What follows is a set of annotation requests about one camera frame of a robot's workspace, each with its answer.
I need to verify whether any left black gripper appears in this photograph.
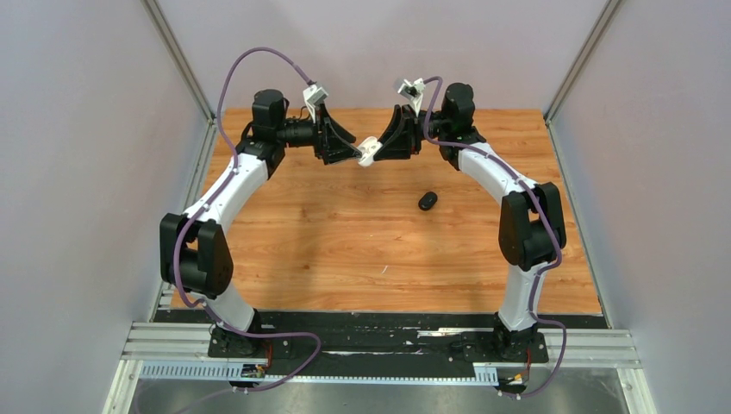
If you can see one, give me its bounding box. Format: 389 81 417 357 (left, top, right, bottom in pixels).
276 102 361 166

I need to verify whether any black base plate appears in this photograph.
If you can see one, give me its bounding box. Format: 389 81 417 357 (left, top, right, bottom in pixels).
208 310 551 380

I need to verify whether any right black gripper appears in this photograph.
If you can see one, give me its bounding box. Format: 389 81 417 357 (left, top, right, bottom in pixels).
371 104 451 160

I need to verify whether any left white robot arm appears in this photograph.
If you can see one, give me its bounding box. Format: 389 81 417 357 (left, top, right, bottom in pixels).
159 84 361 356

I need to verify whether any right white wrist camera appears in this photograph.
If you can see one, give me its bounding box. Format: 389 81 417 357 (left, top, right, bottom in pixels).
395 78 426 113

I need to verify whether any aluminium frame rail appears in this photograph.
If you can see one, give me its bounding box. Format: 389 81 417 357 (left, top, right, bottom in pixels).
104 323 656 413

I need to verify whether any white charging case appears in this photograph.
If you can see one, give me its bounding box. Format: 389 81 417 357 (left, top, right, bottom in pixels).
357 136 383 167

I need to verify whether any slotted cable duct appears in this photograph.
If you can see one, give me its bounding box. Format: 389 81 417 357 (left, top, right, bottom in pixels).
139 361 499 386

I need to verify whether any black charging case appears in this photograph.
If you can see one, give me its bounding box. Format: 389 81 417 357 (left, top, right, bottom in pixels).
417 191 438 211

